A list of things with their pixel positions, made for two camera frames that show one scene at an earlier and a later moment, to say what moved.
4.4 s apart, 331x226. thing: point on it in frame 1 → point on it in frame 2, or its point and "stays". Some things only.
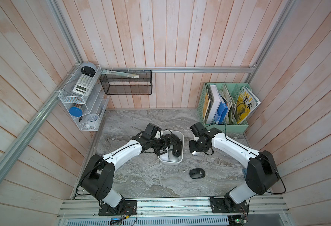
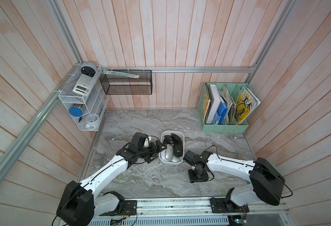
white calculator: x=84 y=85 stays
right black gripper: x=191 y=147 → x=191 y=177
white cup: x=91 y=119 stays
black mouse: x=177 y=150 stays
